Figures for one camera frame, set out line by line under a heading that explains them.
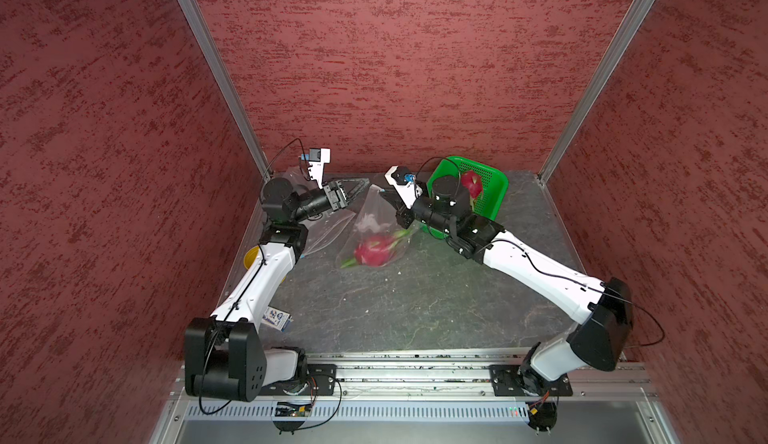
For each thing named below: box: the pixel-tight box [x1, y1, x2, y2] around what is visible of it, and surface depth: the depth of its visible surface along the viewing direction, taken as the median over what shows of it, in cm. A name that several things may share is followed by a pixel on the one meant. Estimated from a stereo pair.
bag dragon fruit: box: [340, 229, 410, 269], surface depth 82 cm
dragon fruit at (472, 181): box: [461, 170, 482, 199], surface depth 112 cm
